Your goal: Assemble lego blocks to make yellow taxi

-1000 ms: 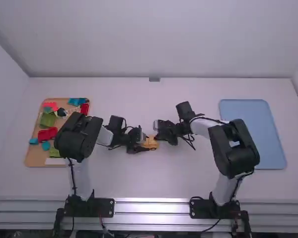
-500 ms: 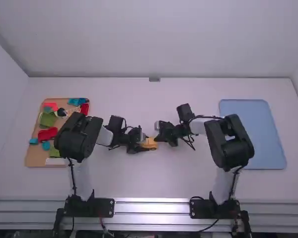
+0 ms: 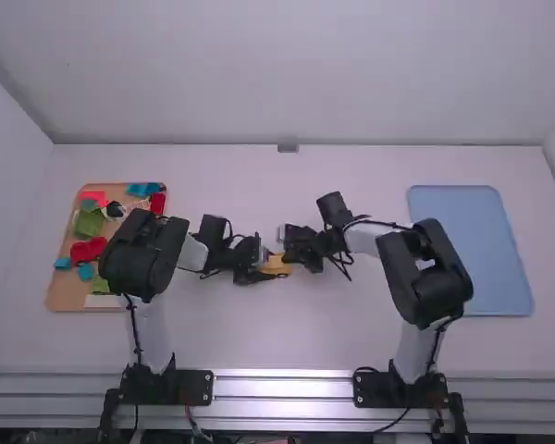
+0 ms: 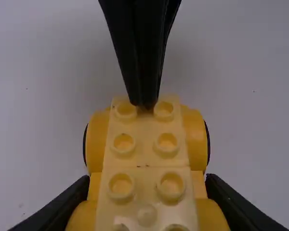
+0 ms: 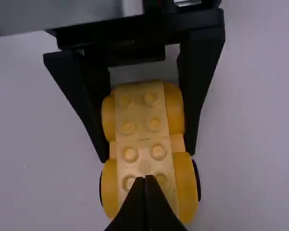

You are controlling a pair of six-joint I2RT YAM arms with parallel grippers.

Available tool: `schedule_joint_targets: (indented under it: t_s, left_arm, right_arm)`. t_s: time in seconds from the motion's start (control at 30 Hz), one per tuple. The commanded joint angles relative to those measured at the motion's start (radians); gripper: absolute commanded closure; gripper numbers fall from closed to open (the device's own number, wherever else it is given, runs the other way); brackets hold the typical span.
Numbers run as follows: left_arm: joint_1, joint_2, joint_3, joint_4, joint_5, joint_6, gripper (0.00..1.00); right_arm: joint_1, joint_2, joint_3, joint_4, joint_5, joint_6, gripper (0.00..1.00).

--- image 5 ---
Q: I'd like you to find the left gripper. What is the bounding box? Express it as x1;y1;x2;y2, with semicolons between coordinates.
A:
42;0;226;164

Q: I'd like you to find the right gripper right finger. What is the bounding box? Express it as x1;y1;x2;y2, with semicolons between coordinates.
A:
145;175;188;231

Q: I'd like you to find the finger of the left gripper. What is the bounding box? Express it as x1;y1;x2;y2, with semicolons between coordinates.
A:
176;25;226;159

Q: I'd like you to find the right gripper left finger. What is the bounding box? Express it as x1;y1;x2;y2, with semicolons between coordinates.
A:
103;176;147;231

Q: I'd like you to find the yellow toy car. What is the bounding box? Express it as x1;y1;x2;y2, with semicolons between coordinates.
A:
98;79;203;219

